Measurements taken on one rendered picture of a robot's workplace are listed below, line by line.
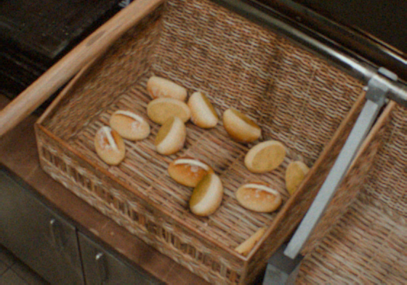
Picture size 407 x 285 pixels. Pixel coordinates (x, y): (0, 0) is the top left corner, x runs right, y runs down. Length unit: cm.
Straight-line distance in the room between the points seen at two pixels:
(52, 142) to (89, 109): 19
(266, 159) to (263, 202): 11
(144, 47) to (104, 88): 15
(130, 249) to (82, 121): 34
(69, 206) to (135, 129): 24
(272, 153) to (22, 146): 58
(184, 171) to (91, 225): 23
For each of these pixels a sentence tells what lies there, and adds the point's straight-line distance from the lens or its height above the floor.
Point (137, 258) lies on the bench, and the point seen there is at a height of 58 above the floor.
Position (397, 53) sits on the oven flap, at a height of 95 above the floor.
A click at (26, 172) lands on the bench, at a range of 176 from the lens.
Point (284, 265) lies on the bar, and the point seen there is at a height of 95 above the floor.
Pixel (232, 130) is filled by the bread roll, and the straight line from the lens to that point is 176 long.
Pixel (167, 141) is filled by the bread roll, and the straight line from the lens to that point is 172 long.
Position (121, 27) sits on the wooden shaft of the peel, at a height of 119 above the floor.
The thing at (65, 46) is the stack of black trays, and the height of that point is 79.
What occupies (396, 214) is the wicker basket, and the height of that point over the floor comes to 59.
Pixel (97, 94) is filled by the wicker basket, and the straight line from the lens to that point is 179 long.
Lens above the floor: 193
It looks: 47 degrees down
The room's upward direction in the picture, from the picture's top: 4 degrees clockwise
